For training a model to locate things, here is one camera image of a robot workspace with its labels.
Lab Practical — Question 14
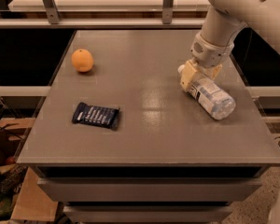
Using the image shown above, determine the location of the grey cabinet drawer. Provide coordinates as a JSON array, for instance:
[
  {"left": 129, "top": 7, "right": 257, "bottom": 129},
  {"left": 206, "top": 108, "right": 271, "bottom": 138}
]
[
  {"left": 37, "top": 178, "right": 261, "bottom": 203},
  {"left": 63, "top": 206, "right": 231, "bottom": 224}
]

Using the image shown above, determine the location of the grey cabinet upper drawer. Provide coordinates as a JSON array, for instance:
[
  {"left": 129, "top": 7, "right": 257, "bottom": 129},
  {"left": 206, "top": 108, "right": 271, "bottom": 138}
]
[{"left": 37, "top": 178, "right": 261, "bottom": 203}]

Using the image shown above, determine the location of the orange fruit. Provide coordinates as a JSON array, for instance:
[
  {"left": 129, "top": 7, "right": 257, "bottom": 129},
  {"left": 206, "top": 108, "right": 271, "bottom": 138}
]
[{"left": 71, "top": 49, "right": 94, "bottom": 73}]

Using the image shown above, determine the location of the metal railing frame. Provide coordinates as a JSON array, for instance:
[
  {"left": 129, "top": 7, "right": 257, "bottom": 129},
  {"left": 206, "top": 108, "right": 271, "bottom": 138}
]
[{"left": 0, "top": 0, "right": 209, "bottom": 29}]

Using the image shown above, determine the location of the dark blue snack packet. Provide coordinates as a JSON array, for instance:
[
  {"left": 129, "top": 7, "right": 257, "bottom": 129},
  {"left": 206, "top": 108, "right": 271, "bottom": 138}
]
[{"left": 72, "top": 103, "right": 119, "bottom": 129}]

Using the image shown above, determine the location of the clear blue-labelled plastic bottle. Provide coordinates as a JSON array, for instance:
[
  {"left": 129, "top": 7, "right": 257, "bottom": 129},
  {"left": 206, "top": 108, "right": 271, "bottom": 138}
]
[{"left": 185, "top": 75, "right": 236, "bottom": 120}]

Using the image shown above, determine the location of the grey cabinet lower drawer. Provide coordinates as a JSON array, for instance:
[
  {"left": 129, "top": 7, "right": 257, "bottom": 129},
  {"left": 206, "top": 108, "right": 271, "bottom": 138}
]
[{"left": 63, "top": 206, "right": 231, "bottom": 224}]

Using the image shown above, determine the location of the brown cardboard box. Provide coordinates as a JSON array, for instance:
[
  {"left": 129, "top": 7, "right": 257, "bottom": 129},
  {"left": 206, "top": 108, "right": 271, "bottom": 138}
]
[{"left": 11, "top": 168, "right": 58, "bottom": 222}]

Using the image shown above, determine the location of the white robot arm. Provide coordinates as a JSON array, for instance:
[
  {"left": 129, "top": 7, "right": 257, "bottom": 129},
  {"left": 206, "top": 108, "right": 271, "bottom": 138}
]
[{"left": 178, "top": 0, "right": 280, "bottom": 91}]

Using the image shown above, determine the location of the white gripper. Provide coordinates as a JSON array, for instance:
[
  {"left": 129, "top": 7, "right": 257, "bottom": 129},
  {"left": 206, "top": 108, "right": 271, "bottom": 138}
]
[{"left": 179, "top": 33, "right": 234, "bottom": 91}]

